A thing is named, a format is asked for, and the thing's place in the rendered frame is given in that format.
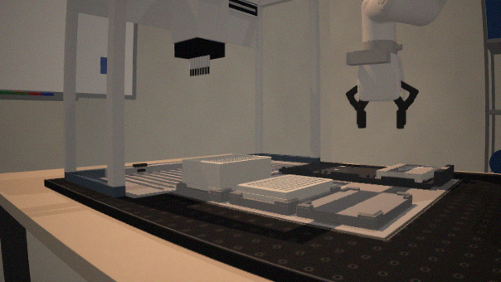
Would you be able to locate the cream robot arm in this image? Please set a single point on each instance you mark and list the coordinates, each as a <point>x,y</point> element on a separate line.
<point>379,19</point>

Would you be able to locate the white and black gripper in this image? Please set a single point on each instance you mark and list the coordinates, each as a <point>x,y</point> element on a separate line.
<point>382,83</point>

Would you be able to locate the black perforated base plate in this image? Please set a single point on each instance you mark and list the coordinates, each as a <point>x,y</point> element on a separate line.
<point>457,239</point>

